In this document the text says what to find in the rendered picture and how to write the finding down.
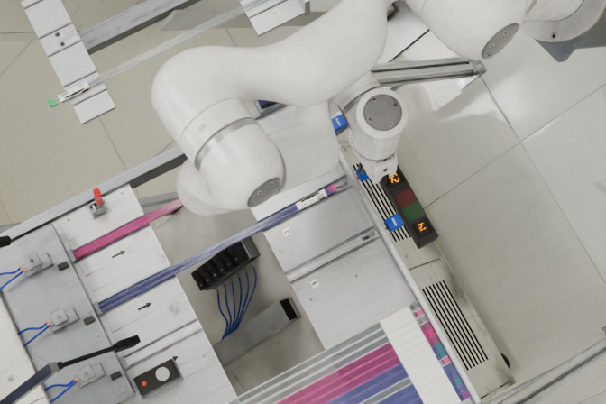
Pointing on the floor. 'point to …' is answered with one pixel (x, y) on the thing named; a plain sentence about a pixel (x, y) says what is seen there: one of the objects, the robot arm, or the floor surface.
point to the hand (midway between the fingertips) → (368, 165)
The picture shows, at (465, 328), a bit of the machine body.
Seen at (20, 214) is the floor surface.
